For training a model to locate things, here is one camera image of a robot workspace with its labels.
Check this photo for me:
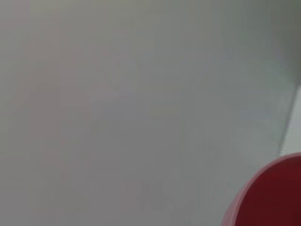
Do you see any pink plastic bowl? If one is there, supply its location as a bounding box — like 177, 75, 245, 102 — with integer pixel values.
221, 152, 301, 226

